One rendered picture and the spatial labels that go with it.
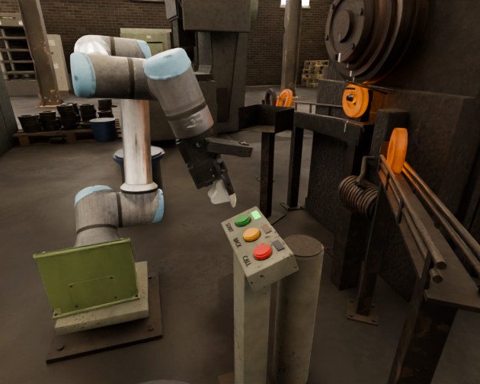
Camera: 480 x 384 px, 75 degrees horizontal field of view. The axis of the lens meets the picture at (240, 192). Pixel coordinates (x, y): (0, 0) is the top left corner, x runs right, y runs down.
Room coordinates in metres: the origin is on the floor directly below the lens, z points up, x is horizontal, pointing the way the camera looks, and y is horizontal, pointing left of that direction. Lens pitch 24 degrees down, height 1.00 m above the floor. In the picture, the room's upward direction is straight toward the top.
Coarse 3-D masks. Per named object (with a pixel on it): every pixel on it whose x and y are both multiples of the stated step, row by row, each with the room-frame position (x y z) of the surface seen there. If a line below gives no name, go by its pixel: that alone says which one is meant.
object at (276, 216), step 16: (240, 112) 1.89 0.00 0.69; (256, 112) 2.02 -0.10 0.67; (272, 112) 1.97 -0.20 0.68; (288, 112) 1.83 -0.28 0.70; (240, 128) 1.89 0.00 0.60; (256, 128) 1.90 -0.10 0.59; (272, 128) 1.86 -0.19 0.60; (288, 128) 1.83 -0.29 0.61; (272, 144) 1.85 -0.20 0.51; (272, 160) 1.86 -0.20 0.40; (272, 176) 1.86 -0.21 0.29; (272, 224) 1.75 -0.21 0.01
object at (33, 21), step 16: (32, 0) 6.94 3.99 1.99; (288, 0) 8.40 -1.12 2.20; (32, 16) 6.92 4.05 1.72; (288, 16) 8.34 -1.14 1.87; (32, 32) 6.90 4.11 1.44; (288, 32) 8.32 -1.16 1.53; (32, 48) 6.88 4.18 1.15; (48, 48) 6.97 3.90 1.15; (288, 48) 8.47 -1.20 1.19; (48, 64) 6.95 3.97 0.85; (288, 64) 8.47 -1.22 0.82; (48, 80) 6.93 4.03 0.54; (288, 80) 8.48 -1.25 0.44; (48, 96) 6.91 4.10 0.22
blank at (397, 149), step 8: (400, 128) 1.00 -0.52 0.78; (392, 136) 1.02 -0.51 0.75; (400, 136) 0.95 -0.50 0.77; (392, 144) 1.03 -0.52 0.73; (400, 144) 0.94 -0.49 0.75; (392, 152) 0.96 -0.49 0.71; (400, 152) 0.92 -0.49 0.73; (392, 160) 0.93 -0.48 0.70; (400, 160) 0.92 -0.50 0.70; (392, 168) 0.93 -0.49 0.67; (400, 168) 0.93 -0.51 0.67
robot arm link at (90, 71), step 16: (80, 48) 1.10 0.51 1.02; (96, 48) 0.91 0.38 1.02; (80, 64) 0.68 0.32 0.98; (96, 64) 0.69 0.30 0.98; (112, 64) 0.71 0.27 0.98; (128, 64) 0.72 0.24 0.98; (80, 80) 0.67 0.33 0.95; (96, 80) 0.68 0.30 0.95; (112, 80) 0.70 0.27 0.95; (128, 80) 0.71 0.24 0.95; (80, 96) 0.70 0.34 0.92; (96, 96) 0.70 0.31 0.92; (112, 96) 0.71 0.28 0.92; (128, 96) 0.73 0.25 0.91
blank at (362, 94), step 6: (348, 90) 1.53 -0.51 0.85; (354, 90) 1.49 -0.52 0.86; (360, 90) 1.45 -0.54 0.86; (366, 90) 1.45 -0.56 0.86; (360, 96) 1.44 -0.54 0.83; (366, 96) 1.43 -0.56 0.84; (342, 102) 1.57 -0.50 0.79; (348, 102) 1.53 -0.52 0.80; (360, 102) 1.43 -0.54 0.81; (366, 102) 1.43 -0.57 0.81; (348, 108) 1.51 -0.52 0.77; (354, 108) 1.47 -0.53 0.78; (360, 108) 1.43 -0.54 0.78; (348, 114) 1.51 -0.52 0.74; (354, 114) 1.46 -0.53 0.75; (360, 114) 1.45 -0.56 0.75
